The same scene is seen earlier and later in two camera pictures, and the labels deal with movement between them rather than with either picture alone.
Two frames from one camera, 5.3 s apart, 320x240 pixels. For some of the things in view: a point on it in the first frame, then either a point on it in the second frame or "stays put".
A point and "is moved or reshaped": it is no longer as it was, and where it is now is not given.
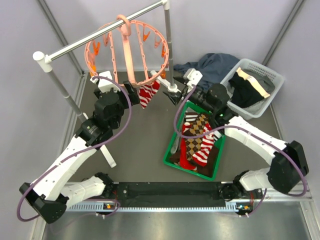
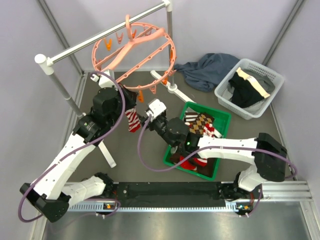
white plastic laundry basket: x=252 y=87 stays put
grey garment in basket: x=265 y=82 stays put
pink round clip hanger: x=134 y=52 is moved or reshaped
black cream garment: x=246 y=91 stays put
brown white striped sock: x=191 y=116 stays put
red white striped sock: x=147 y=91 -> x=134 y=123
